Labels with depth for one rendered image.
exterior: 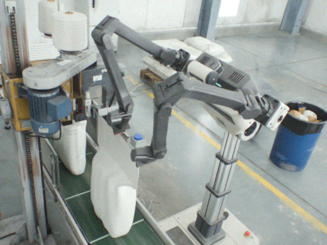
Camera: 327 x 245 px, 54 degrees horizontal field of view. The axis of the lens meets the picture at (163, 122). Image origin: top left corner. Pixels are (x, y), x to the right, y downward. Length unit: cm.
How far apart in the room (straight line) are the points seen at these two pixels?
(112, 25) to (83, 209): 134
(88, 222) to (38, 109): 90
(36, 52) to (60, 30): 317
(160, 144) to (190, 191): 179
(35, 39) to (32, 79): 312
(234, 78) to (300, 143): 216
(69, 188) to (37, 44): 267
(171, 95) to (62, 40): 73
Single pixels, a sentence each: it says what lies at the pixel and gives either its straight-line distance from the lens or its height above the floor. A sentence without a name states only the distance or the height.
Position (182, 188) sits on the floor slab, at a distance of 312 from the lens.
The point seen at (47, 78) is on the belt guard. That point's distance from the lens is 161.
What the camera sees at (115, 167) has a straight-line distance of 191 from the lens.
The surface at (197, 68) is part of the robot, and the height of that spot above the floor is 156.
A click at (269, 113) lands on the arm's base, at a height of 148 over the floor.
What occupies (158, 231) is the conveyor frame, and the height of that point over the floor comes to 39.
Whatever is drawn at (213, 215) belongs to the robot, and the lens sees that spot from 222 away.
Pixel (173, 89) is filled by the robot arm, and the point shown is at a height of 163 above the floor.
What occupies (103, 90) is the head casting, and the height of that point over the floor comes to 117.
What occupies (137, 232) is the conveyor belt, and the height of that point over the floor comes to 38.
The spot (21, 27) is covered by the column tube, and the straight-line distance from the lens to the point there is 179.
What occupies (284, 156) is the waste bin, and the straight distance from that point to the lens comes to 369.
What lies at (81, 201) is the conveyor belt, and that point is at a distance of 239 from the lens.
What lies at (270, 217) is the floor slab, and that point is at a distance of 314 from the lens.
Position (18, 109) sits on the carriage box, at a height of 116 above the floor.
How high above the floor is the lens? 207
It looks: 31 degrees down
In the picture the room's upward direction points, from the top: 8 degrees clockwise
